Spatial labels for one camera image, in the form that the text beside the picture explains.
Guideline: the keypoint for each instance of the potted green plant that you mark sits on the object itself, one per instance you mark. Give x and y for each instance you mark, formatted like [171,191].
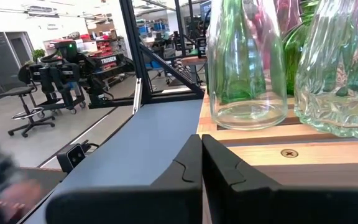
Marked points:
[38,54]

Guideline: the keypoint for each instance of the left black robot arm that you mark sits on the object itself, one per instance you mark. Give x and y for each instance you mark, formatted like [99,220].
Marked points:
[96,90]

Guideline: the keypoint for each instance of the red glass vase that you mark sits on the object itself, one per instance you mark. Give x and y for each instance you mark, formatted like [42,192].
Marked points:
[286,15]

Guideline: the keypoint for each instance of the tall clear glass carafe vase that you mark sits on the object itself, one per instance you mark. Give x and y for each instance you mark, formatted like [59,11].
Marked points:
[247,116]

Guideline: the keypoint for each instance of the conical green glass vase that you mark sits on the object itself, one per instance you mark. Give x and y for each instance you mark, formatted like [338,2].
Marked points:
[238,77]

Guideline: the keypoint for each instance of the wooden slatted shelf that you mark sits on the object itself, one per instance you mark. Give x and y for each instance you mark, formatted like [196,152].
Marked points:
[259,155]

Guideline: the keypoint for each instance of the squat green ribbed glass vase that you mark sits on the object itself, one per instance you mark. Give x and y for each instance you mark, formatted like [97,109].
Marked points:
[292,62]

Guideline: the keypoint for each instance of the clear swirl glass vase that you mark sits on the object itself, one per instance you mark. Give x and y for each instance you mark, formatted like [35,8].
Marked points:
[337,109]

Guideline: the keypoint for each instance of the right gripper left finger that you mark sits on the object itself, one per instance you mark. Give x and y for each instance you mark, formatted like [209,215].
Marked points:
[154,205]

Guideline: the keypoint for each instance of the black office stool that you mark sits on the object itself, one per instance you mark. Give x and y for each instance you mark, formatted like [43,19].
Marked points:
[15,91]

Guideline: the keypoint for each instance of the cross-head screw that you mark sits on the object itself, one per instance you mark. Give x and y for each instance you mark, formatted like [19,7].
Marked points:
[289,153]

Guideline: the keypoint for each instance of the black rig frame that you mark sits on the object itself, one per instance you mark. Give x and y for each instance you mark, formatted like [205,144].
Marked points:
[135,62]

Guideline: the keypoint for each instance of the black table-level camera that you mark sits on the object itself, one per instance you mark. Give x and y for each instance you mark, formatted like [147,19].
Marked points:
[71,157]

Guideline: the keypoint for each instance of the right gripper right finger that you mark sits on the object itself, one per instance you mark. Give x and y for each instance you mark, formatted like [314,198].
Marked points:
[244,202]

